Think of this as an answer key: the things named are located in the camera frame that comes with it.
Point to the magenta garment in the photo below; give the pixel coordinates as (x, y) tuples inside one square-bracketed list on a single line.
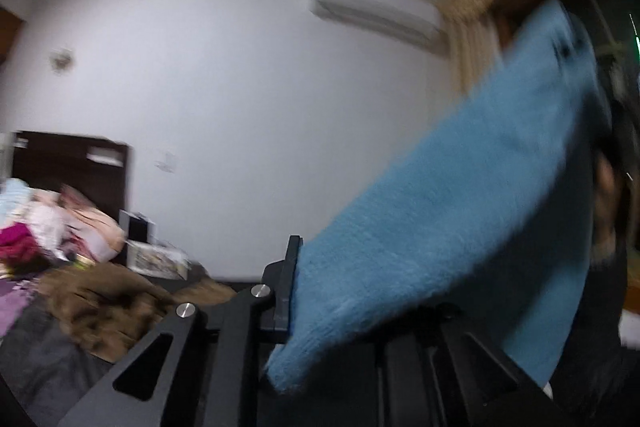
[(17, 244)]

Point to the white framed tablet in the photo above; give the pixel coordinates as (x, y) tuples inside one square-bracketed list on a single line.
[(137, 227)]

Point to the beige pleated curtain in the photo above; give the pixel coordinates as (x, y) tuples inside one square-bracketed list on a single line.
[(472, 52)]

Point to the brown fuzzy garment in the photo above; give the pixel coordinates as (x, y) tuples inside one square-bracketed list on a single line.
[(110, 302)]

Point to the person's black clothing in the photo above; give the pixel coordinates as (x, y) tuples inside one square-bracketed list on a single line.
[(595, 342)]

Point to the printed picture box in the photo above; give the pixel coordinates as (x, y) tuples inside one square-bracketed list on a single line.
[(157, 259)]

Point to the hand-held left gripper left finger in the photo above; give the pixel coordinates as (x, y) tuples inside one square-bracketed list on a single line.
[(283, 297)]

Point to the purple cloth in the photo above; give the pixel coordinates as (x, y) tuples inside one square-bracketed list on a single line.
[(15, 302)]

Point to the peach pink plush cloth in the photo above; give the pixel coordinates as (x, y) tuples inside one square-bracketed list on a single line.
[(95, 222)]

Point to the dark brown headboard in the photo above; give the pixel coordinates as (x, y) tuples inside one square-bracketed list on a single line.
[(65, 169)]

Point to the person's right hand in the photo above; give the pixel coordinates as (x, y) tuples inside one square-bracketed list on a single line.
[(605, 207)]

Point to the white wall air conditioner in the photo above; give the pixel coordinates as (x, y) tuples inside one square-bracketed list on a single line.
[(375, 7)]

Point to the blue knit sweater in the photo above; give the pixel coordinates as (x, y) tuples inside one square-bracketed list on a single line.
[(450, 207)]

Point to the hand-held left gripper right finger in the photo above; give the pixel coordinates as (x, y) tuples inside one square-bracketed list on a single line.
[(480, 372)]

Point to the dark bed sheet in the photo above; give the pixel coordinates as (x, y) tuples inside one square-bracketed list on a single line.
[(45, 367)]

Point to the pale floral cloth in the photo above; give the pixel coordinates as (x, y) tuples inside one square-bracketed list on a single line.
[(20, 202)]

